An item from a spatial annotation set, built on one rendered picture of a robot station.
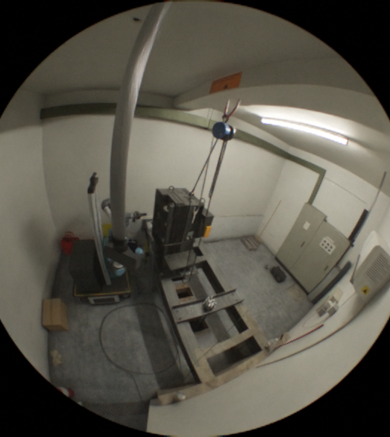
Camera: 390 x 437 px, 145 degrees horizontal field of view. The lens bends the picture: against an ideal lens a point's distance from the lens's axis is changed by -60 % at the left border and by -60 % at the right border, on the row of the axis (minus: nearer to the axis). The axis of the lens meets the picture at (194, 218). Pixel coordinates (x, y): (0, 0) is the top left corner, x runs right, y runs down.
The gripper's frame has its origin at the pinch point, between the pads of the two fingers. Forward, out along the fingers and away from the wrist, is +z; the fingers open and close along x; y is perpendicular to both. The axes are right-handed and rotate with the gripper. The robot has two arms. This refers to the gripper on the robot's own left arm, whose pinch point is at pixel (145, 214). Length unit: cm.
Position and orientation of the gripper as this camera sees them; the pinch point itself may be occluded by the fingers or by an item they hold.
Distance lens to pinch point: 208.0
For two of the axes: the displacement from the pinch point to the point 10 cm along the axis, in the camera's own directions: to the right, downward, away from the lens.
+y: 2.2, -8.4, -5.0
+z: 8.4, -1.0, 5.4
